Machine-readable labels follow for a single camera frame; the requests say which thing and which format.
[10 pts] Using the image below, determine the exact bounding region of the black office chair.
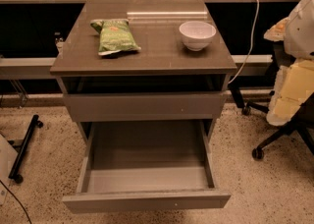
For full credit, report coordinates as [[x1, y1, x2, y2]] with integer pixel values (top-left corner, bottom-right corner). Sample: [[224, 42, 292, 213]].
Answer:
[[241, 42, 314, 161]]

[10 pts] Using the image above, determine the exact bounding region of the black floor cable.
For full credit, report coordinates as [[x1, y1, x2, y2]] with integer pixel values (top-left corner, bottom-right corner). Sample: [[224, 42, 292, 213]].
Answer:
[[0, 180, 33, 224]]

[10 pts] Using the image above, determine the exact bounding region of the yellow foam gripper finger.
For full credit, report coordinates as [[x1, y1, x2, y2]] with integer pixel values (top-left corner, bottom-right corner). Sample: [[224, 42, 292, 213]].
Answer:
[[266, 60, 314, 126], [264, 18, 289, 42]]

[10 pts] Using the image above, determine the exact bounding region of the grey drawer cabinet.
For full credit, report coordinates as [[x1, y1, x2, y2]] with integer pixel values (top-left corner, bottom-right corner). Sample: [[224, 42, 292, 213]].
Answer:
[[50, 0, 236, 139]]

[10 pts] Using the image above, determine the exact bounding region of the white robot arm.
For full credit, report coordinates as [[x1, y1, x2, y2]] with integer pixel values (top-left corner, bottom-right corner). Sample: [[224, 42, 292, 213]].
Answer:
[[264, 0, 314, 126]]

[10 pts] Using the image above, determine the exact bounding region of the white ceramic bowl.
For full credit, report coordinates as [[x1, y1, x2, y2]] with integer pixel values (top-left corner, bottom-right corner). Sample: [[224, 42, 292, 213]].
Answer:
[[179, 21, 217, 51]]

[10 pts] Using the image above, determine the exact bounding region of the green jalapeno chip bag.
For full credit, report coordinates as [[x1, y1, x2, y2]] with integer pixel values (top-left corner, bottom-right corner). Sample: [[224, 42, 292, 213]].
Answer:
[[90, 19, 140, 56]]

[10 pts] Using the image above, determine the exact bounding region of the open grey bottom drawer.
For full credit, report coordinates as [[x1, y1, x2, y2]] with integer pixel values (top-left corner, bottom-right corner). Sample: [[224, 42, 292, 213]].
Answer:
[[63, 120, 231, 213]]

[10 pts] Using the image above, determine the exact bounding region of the black wheeled stand base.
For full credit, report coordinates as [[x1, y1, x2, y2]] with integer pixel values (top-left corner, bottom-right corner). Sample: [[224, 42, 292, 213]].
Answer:
[[9, 114, 43, 184]]

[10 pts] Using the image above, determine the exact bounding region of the white hanging cable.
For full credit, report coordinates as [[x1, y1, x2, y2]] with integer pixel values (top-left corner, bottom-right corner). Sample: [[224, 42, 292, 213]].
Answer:
[[228, 0, 260, 84]]

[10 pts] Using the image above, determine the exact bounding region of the closed grey middle drawer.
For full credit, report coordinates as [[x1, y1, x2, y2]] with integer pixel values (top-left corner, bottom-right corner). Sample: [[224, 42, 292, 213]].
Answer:
[[63, 92, 226, 122]]

